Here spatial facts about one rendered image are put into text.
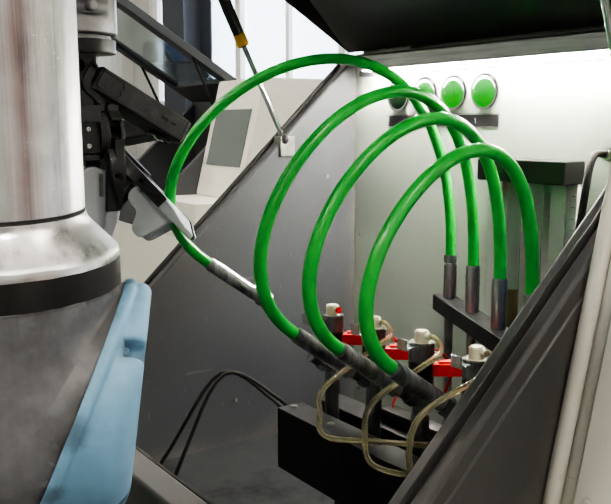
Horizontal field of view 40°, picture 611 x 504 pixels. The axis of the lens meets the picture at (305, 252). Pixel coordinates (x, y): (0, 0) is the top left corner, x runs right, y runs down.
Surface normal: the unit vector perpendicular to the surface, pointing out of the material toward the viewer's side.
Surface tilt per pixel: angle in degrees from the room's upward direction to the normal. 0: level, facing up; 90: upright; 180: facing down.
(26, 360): 92
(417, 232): 90
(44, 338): 93
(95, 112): 90
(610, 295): 76
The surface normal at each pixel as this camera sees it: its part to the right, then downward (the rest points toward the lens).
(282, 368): 0.57, 0.12
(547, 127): -0.82, 0.08
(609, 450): -0.80, -0.15
